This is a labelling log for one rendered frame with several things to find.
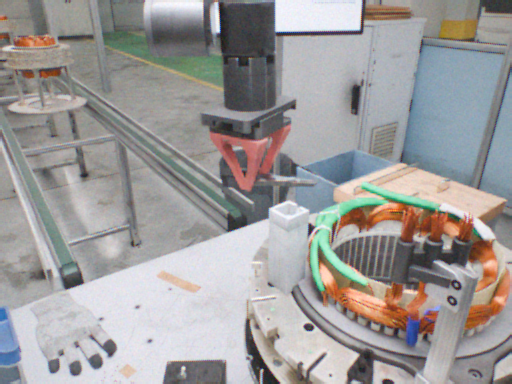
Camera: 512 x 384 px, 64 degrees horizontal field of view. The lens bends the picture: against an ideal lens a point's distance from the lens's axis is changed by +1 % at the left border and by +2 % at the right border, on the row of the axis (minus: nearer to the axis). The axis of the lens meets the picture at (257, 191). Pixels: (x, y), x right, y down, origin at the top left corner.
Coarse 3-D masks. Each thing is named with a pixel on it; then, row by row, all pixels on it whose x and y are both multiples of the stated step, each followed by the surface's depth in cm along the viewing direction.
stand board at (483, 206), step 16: (368, 176) 75; (400, 176) 75; (416, 176) 75; (432, 176) 75; (336, 192) 71; (352, 192) 69; (368, 192) 69; (400, 192) 69; (432, 192) 69; (448, 192) 69; (464, 192) 69; (480, 192) 69; (464, 208) 64; (480, 208) 64; (496, 208) 65
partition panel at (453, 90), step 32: (384, 0) 293; (416, 0) 273; (448, 0) 256; (480, 0) 240; (448, 32) 261; (480, 32) 245; (448, 64) 266; (480, 64) 249; (416, 96) 291; (448, 96) 271; (480, 96) 254; (416, 128) 297; (448, 128) 277; (480, 128) 259; (416, 160) 304; (448, 160) 283
